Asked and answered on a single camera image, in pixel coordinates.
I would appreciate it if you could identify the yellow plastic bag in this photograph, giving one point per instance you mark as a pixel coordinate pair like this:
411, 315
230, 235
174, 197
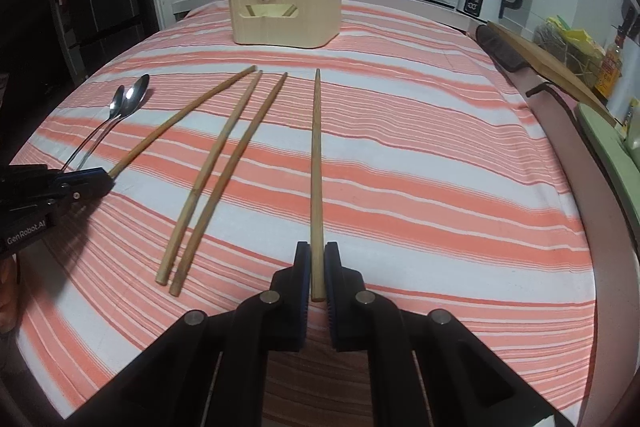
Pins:
575, 39

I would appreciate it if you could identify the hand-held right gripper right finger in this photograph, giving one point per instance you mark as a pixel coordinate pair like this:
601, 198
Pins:
350, 322

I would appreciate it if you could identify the metal spoon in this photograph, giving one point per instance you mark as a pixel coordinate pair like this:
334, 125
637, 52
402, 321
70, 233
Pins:
117, 103
136, 94

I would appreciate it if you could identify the orange label sauce bottle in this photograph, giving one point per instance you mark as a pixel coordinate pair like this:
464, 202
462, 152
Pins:
610, 72

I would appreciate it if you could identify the green cutting board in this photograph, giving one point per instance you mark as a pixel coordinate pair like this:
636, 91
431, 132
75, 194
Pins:
615, 167

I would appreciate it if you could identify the black spatula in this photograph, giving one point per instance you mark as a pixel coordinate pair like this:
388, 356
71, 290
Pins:
629, 14

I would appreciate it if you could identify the person's left forearm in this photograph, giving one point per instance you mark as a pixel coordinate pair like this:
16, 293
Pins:
7, 297

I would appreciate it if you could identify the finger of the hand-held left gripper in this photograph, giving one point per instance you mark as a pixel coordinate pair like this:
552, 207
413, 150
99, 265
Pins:
90, 191
80, 176

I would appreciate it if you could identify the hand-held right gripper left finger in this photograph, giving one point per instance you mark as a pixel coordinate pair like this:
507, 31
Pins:
280, 322

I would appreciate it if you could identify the beige utensil holder box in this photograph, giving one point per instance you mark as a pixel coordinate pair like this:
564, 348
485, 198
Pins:
300, 32

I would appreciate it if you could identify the wooden cutting board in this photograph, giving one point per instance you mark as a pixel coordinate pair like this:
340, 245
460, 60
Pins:
550, 67

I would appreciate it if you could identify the wooden chopstick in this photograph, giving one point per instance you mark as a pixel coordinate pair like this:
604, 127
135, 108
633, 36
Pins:
162, 274
244, 73
176, 288
316, 207

